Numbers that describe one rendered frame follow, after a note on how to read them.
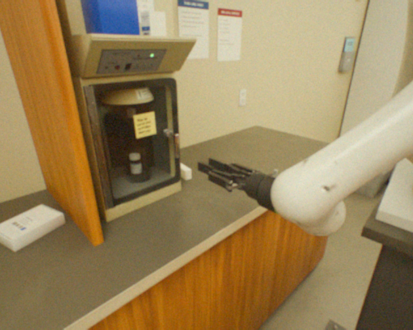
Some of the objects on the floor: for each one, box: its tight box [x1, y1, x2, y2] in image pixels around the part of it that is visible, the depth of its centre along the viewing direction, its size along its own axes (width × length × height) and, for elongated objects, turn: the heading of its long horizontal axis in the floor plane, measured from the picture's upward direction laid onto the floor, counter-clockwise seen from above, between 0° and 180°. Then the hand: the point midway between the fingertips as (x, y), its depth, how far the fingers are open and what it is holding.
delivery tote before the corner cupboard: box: [355, 164, 395, 198], centre depth 307 cm, size 61×44×33 cm
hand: (211, 166), depth 84 cm, fingers open, 4 cm apart
